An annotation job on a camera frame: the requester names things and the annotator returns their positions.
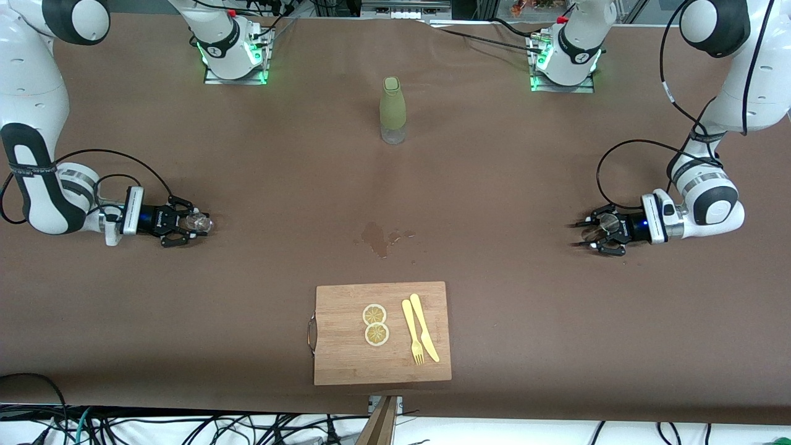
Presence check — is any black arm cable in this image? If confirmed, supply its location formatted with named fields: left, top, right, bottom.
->
left=596, top=0, right=776, bottom=211
left=0, top=148, right=174, bottom=226

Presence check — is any wooden post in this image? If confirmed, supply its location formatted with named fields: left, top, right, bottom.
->
left=355, top=396, right=399, bottom=445

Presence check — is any grey power strip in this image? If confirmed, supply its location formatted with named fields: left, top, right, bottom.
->
left=362, top=0, right=452, bottom=20

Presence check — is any yellow plastic knife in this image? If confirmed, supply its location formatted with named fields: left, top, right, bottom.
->
left=410, top=294, right=441, bottom=363

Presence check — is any green sleeved glass bottle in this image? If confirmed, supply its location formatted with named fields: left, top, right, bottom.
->
left=379, top=76, right=408, bottom=145

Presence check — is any green floor cable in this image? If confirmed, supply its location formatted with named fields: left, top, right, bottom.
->
left=73, top=407, right=95, bottom=445

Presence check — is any wooden cutting board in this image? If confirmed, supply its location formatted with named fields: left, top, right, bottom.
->
left=313, top=281, right=452, bottom=386

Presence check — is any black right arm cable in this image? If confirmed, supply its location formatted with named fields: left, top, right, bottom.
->
left=0, top=148, right=174, bottom=226

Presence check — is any clear glass cup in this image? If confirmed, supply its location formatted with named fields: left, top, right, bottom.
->
left=184, top=211, right=214, bottom=237

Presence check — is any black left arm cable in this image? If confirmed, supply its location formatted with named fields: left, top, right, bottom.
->
left=596, top=0, right=776, bottom=211

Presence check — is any brown table cover sheet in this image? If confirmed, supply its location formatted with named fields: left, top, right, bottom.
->
left=0, top=11, right=791, bottom=427

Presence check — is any black base cable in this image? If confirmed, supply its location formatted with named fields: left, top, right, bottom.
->
left=426, top=17, right=548, bottom=56

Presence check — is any yellow plastic fork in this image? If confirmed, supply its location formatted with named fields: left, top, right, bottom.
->
left=402, top=299, right=425, bottom=366

